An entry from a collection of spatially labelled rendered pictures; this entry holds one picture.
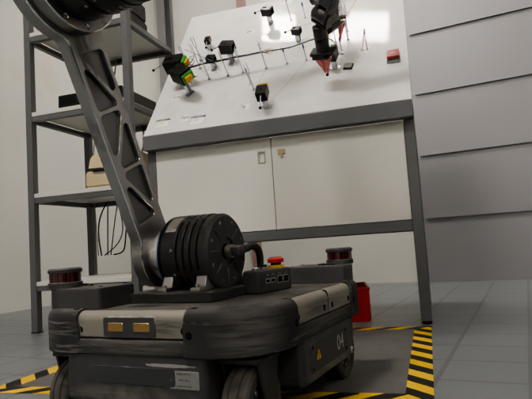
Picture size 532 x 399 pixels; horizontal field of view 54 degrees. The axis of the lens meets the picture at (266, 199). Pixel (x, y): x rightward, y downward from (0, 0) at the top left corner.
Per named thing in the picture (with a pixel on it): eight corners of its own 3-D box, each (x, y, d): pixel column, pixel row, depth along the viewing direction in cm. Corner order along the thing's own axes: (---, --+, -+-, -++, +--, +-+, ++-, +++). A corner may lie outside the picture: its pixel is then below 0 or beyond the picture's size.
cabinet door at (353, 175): (412, 219, 202) (402, 119, 205) (276, 229, 218) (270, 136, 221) (412, 219, 204) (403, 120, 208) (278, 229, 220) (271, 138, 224)
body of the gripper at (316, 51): (313, 51, 219) (311, 35, 214) (337, 50, 214) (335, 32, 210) (309, 58, 214) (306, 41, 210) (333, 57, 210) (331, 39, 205)
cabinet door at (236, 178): (275, 229, 218) (269, 137, 222) (159, 238, 234) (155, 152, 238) (277, 229, 220) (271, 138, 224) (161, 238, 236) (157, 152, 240)
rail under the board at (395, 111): (413, 115, 201) (412, 99, 202) (142, 150, 235) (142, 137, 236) (413, 118, 206) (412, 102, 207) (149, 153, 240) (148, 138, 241)
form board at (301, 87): (145, 138, 238) (143, 136, 237) (192, 20, 304) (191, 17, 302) (412, 102, 204) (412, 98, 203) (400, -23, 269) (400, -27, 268)
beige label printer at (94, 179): (126, 184, 241) (124, 142, 242) (85, 188, 246) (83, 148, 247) (155, 190, 270) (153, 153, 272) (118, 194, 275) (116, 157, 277)
